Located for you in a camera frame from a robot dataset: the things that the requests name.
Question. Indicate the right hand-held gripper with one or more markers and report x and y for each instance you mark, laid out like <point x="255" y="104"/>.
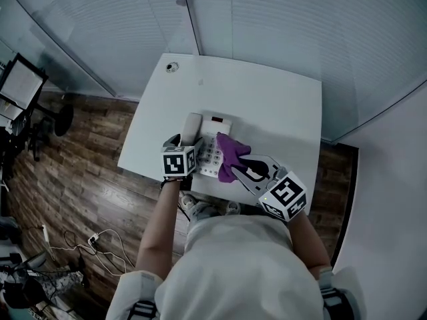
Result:
<point x="285" y="195"/>

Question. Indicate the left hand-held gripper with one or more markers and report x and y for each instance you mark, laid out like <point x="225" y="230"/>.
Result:
<point x="177" y="163"/>

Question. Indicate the purple cloth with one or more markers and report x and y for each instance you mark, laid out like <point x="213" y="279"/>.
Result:
<point x="230" y="148"/>

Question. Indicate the person's right forearm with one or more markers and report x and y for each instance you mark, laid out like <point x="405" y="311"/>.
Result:
<point x="307" y="245"/>

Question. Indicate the person's left forearm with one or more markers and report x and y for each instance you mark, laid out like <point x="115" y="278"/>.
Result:
<point x="156" y="232"/>

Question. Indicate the white telephone base with keypad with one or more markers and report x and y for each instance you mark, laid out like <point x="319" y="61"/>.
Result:
<point x="208" y="158"/>

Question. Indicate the person's right shoe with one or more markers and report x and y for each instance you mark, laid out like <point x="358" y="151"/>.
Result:
<point x="233" y="207"/>

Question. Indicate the person's shoe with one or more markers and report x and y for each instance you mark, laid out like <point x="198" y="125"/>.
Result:
<point x="233" y="207"/>
<point x="187" y="201"/>

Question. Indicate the person's left shoe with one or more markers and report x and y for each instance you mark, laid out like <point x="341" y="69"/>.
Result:
<point x="187" y="201"/>

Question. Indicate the white office table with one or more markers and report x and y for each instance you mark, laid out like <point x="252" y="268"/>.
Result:
<point x="273" y="112"/>

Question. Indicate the person's grey trousers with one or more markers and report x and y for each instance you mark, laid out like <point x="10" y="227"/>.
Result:
<point x="203" y="212"/>

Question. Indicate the person's white shirt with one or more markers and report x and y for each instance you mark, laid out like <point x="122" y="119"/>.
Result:
<point x="233" y="272"/>

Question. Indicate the round glass partition knob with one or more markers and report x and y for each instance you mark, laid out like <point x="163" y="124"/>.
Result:
<point x="181" y="2"/>

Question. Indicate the white socket bar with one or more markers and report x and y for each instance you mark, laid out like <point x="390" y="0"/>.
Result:
<point x="44" y="233"/>

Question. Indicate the black office chair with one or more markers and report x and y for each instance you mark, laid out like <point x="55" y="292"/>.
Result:
<point x="16" y="142"/>

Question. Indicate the black-framed white light box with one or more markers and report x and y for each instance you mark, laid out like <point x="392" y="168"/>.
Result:
<point x="21" y="82"/>

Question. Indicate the camouflage fabric bag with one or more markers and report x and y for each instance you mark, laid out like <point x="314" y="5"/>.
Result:
<point x="63" y="282"/>

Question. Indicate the dark grey swivel stool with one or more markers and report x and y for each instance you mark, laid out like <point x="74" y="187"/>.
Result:
<point x="35" y="260"/>

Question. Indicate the black round pedestal stand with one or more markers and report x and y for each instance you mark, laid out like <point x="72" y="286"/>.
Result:
<point x="63" y="120"/>

